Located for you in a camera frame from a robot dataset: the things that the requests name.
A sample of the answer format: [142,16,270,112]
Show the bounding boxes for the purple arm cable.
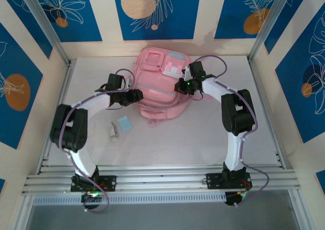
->
[57,69,137,214]
[194,54,270,210]

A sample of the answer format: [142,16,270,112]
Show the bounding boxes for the aluminium frame cross rails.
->
[21,165,302,196]

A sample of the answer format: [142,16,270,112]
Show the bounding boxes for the aluminium side rail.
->
[248,59,287,170]
[38,61,76,175]

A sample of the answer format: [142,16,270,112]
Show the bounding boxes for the black controller box with LED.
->
[81,192,101,210]
[224,191,248,208]

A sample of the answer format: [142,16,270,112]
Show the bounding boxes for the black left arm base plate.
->
[70,175,117,192]

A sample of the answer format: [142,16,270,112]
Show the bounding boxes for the pink backpack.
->
[132,46,214,127]

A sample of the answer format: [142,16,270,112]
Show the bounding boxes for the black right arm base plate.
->
[206,173,252,190]

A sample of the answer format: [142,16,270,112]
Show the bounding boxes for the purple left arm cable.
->
[57,69,137,214]

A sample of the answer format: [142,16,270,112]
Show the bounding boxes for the aluminium frame post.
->
[248,0,291,63]
[19,0,71,65]

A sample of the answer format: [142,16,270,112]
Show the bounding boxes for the light blue sticky note pad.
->
[117,116,133,132]

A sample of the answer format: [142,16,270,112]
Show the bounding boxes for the slotted grey cable duct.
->
[32,192,226,205]

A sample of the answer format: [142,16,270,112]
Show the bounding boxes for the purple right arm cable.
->
[194,54,270,210]

